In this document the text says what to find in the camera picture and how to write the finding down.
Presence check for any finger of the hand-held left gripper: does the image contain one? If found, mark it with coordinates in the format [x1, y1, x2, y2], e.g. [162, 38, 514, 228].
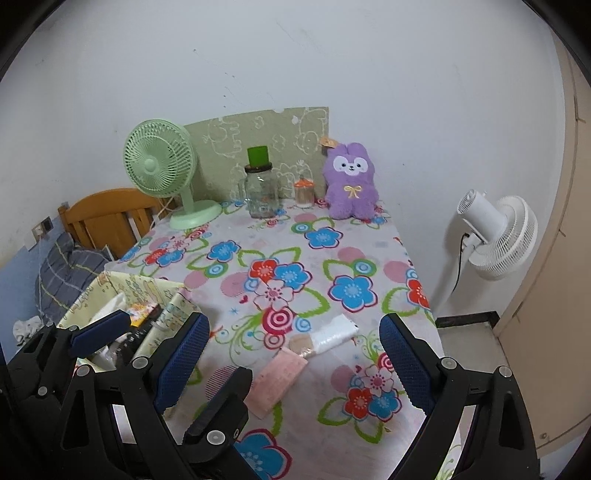
[9, 310, 131, 416]
[180, 366, 264, 480]

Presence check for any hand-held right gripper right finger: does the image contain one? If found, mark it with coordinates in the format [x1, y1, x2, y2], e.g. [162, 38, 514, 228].
[379, 313, 539, 480]

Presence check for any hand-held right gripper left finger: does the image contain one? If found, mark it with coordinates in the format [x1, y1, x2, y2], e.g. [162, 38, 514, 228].
[53, 311, 211, 480]

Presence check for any yellow fabric storage box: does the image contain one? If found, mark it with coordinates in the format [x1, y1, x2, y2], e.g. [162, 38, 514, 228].
[60, 270, 199, 393]

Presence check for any white packet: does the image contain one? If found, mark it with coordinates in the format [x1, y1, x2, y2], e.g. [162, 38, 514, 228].
[311, 315, 360, 356]

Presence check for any beige cloth piece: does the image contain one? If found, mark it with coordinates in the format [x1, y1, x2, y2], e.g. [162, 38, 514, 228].
[288, 335, 319, 361]

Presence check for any blue plaid pillow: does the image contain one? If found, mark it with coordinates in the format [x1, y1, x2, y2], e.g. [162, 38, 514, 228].
[36, 231, 112, 319]

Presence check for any white printed cloth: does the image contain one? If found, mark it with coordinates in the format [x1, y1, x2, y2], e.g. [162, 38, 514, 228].
[11, 316, 49, 344]

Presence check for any blue bed sheet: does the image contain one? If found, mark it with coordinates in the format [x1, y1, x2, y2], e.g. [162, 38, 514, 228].
[0, 240, 61, 365]

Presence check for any wooden chair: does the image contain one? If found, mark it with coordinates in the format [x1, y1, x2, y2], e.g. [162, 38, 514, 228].
[59, 188, 172, 259]

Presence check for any floral tablecloth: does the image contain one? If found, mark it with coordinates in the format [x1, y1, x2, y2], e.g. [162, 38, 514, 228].
[104, 198, 467, 480]

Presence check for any white standing fan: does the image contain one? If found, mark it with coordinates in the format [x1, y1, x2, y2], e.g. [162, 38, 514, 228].
[434, 188, 539, 319]

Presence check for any green desk fan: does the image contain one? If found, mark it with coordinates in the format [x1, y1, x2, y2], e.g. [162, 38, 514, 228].
[123, 119, 223, 230]

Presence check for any purple plush bunny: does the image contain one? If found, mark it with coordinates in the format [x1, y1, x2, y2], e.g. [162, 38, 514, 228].
[320, 136, 382, 220]

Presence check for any glass jar with black lid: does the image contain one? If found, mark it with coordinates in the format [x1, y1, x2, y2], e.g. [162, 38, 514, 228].
[239, 165, 282, 219]

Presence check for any small jar with orange lid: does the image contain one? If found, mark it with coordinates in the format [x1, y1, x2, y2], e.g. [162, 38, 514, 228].
[294, 178, 317, 209]

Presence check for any beige wooden door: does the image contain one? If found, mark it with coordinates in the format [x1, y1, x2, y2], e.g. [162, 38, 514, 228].
[492, 32, 591, 462]

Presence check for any green patterned board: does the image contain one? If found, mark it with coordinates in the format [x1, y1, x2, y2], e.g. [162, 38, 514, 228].
[183, 106, 330, 204]

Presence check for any black fan power cord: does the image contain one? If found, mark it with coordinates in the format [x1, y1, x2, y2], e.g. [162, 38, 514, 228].
[452, 233, 472, 294]

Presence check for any light fan power cord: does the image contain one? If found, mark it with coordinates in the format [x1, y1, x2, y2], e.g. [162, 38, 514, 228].
[154, 196, 181, 227]

